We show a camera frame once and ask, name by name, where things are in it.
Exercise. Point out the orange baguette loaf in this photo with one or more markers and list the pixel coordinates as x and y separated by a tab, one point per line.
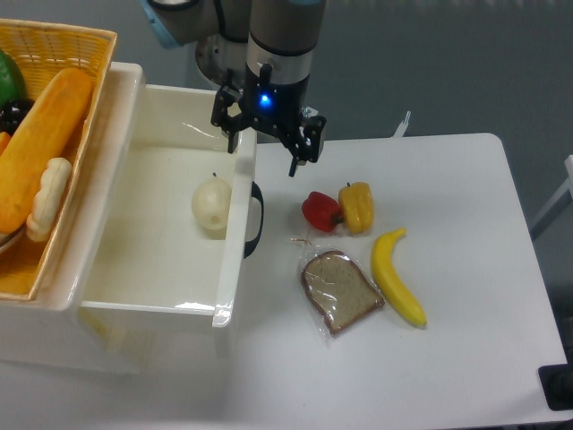
41	136

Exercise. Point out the white pear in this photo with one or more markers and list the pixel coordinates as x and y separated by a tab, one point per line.
211	203

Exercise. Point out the black clamp at table edge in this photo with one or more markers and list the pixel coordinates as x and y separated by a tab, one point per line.
556	381

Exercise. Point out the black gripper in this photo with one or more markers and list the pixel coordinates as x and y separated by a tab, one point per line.
275	109

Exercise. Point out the wrapped bread slice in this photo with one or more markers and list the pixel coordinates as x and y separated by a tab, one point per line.
338	292

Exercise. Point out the white chair frame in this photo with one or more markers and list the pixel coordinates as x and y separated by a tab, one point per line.
557	203

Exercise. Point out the black grapes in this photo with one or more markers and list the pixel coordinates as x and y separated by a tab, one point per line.
13	112

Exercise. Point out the green pepper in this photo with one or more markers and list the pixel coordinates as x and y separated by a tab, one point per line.
12	84

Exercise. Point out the yellow bell pepper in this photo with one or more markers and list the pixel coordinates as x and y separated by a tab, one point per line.
356	203

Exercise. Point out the yellow wicker basket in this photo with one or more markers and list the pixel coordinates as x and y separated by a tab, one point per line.
42	50

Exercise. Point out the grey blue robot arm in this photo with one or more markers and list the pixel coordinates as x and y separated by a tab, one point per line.
259	55

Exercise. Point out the yellow banana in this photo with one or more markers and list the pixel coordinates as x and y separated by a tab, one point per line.
390	284

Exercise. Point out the white drawer cabinet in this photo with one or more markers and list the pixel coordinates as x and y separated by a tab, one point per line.
54	329

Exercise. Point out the white top drawer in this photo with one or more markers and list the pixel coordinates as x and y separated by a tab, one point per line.
156	267

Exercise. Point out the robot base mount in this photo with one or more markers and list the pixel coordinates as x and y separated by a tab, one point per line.
221	61

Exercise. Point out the red bell pepper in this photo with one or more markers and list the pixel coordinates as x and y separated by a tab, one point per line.
322	211

